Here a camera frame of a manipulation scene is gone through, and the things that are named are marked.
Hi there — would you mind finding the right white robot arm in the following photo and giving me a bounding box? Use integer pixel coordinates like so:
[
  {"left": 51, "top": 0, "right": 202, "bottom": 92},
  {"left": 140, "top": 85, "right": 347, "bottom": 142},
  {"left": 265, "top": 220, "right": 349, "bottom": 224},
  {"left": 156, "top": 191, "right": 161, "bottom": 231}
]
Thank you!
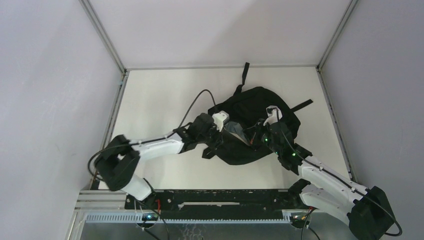
[{"left": 258, "top": 105, "right": 403, "bottom": 240}]

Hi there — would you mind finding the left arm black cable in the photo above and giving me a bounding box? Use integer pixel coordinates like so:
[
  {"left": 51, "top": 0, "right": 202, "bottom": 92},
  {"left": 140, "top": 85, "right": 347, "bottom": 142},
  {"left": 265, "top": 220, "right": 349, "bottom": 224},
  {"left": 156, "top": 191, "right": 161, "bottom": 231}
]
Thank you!
[{"left": 86, "top": 88, "right": 220, "bottom": 181}]

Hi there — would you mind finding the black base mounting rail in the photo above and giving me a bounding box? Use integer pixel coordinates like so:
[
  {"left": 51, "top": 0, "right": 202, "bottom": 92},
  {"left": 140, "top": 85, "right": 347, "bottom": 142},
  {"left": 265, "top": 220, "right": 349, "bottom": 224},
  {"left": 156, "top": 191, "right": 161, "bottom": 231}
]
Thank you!
[{"left": 124, "top": 189, "right": 308, "bottom": 220}]

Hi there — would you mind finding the black student backpack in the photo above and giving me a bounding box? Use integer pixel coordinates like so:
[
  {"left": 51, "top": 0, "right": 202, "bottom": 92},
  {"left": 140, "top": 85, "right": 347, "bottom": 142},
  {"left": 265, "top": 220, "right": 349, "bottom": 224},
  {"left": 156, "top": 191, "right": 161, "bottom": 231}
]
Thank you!
[{"left": 202, "top": 62, "right": 313, "bottom": 170}]

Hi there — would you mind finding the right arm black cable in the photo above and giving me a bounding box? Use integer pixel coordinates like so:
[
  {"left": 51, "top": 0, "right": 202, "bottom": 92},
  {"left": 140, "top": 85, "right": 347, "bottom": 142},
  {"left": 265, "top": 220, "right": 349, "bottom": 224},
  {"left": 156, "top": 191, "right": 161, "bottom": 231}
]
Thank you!
[{"left": 274, "top": 107, "right": 403, "bottom": 238}]

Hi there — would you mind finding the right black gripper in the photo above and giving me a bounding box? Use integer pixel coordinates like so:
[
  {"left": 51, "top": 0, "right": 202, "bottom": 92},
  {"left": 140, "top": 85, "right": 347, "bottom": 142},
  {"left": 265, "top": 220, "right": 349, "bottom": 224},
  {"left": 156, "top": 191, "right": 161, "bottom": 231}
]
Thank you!
[{"left": 244, "top": 118, "right": 282, "bottom": 156}]

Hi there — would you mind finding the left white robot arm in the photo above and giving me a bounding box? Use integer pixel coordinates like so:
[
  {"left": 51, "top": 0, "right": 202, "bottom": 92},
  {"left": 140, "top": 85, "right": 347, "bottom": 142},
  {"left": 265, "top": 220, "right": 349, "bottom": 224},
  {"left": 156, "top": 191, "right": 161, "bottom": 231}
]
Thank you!
[{"left": 89, "top": 111, "right": 230, "bottom": 209}]

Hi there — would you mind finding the white slotted cable duct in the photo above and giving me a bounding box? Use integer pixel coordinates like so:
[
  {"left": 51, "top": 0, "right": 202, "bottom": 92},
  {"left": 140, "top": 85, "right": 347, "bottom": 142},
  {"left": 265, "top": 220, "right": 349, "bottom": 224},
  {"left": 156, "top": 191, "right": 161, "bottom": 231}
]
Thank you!
[{"left": 85, "top": 212, "right": 292, "bottom": 224}]

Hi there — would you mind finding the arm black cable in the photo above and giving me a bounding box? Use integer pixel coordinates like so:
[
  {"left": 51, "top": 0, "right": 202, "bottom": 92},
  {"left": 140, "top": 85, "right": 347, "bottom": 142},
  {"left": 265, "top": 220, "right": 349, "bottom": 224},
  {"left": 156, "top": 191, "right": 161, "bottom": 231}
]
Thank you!
[
  {"left": 86, "top": 88, "right": 220, "bottom": 181},
  {"left": 274, "top": 107, "right": 403, "bottom": 238}
]

